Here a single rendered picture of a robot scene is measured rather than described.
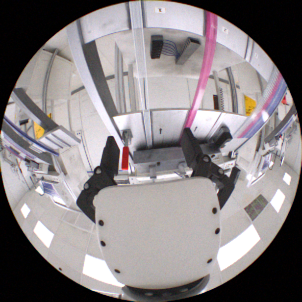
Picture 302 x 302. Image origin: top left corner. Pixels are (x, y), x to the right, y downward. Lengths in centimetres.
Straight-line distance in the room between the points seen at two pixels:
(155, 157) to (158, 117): 14
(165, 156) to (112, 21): 37
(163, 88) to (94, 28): 193
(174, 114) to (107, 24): 24
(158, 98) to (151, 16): 186
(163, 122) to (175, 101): 178
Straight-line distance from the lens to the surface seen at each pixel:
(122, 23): 18
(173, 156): 33
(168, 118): 25
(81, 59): 18
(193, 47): 54
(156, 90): 200
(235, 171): 25
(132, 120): 24
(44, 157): 95
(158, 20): 18
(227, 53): 68
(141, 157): 33
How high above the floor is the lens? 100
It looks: 21 degrees up
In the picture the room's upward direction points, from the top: 174 degrees clockwise
